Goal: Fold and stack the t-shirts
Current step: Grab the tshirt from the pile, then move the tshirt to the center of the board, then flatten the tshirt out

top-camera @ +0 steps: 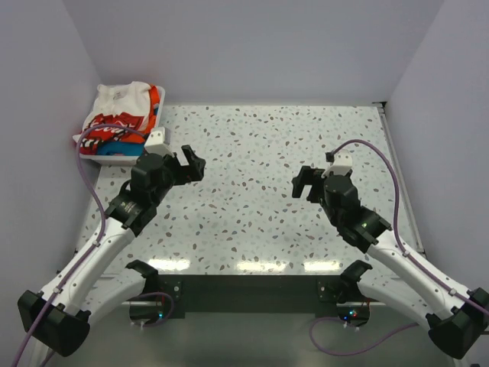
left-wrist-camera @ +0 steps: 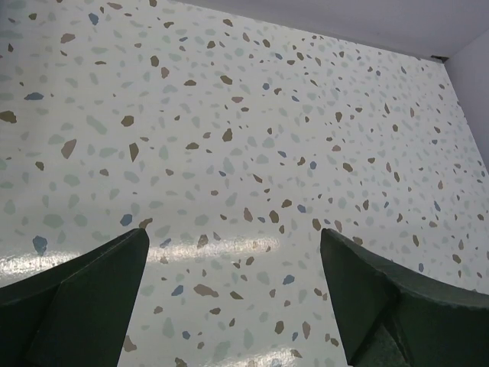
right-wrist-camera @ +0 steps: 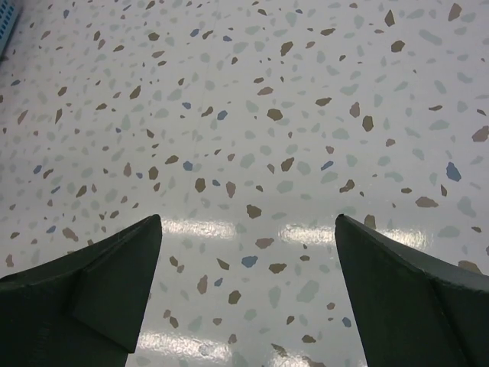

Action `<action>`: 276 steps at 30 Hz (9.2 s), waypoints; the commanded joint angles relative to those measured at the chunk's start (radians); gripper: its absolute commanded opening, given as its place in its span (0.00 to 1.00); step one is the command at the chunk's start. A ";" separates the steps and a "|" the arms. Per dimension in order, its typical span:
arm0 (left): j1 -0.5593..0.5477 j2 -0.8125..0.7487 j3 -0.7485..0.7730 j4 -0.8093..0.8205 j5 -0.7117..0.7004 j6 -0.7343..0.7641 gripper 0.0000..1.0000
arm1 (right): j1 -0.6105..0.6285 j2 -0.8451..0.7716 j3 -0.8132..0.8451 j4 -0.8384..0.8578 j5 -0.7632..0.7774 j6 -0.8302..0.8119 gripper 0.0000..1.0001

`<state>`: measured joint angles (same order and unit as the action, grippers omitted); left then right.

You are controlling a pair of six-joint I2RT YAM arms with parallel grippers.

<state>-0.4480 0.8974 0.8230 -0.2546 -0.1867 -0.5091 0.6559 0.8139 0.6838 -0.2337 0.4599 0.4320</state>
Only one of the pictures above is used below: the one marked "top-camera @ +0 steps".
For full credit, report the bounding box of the white t-shirt red print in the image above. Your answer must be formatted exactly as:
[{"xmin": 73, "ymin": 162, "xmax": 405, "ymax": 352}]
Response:
[{"xmin": 73, "ymin": 80, "xmax": 161, "ymax": 155}]

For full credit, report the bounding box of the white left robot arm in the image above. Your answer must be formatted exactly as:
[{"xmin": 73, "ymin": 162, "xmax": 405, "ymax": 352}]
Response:
[{"xmin": 18, "ymin": 145, "xmax": 206, "ymax": 357}]

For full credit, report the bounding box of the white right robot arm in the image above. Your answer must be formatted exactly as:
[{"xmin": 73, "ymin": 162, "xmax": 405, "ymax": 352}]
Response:
[{"xmin": 292, "ymin": 166, "xmax": 488, "ymax": 359}]

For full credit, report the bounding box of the blue t-shirt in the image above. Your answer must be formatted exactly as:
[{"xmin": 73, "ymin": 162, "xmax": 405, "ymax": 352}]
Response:
[{"xmin": 96, "ymin": 141, "xmax": 144, "ymax": 157}]

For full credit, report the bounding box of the white plastic basket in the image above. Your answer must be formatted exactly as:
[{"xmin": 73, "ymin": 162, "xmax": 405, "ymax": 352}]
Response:
[{"xmin": 76, "ymin": 84, "xmax": 168, "ymax": 167}]

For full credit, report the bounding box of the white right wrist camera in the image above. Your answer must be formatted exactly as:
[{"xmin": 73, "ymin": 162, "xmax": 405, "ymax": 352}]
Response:
[{"xmin": 321, "ymin": 149, "xmax": 353, "ymax": 179}]

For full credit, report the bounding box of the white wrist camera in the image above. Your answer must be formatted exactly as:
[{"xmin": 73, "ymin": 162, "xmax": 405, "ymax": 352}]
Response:
[
  {"xmin": 144, "ymin": 127, "xmax": 173, "ymax": 157},
  {"xmin": 321, "ymin": 149, "xmax": 353, "ymax": 179}
]

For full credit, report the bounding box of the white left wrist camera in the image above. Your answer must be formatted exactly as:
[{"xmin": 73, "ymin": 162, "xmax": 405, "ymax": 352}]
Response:
[{"xmin": 144, "ymin": 127, "xmax": 173, "ymax": 157}]

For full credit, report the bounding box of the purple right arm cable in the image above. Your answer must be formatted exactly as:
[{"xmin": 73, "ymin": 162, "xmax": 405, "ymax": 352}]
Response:
[{"xmin": 330, "ymin": 138, "xmax": 478, "ymax": 303}]

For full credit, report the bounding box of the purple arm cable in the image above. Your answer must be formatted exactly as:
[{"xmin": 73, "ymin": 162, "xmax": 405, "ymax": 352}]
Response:
[
  {"xmin": 7, "ymin": 125, "xmax": 151, "ymax": 367},
  {"xmin": 330, "ymin": 138, "xmax": 478, "ymax": 303}
]

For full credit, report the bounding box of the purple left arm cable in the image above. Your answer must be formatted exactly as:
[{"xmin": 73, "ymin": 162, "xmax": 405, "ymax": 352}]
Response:
[{"xmin": 7, "ymin": 125, "xmax": 151, "ymax": 367}]

